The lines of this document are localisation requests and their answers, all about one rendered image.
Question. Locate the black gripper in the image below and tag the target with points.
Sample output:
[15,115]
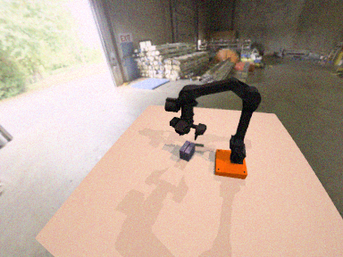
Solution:
[199,129]

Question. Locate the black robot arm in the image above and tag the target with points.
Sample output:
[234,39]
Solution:
[187,100]

